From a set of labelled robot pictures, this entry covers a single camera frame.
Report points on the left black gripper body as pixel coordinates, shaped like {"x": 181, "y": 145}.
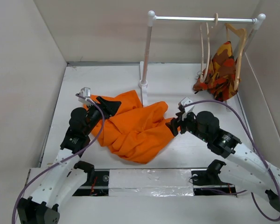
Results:
{"x": 94, "y": 114}

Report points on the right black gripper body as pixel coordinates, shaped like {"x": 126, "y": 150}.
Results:
{"x": 189, "y": 124}

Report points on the orange trousers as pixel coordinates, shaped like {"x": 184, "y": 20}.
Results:
{"x": 136, "y": 133}

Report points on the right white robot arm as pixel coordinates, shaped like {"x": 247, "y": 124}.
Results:
{"x": 244, "y": 168}

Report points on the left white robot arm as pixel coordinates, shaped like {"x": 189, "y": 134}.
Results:
{"x": 68, "y": 172}

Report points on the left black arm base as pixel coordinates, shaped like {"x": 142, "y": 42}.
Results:
{"x": 97, "y": 181}

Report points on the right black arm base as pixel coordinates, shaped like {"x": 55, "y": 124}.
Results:
{"x": 206, "y": 181}

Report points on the tan wooden hanger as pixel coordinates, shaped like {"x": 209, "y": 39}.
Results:
{"x": 242, "y": 35}

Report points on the camouflage orange garment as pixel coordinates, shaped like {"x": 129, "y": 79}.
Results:
{"x": 220, "y": 74}

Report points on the white clothes rack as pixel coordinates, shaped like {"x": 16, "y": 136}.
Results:
{"x": 152, "y": 17}

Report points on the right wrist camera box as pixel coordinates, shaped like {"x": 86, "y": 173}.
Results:
{"x": 185, "y": 108}

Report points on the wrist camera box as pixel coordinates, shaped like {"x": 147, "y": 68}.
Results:
{"x": 185, "y": 108}
{"x": 84, "y": 95}

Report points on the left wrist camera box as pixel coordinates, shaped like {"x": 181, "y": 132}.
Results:
{"x": 84, "y": 95}

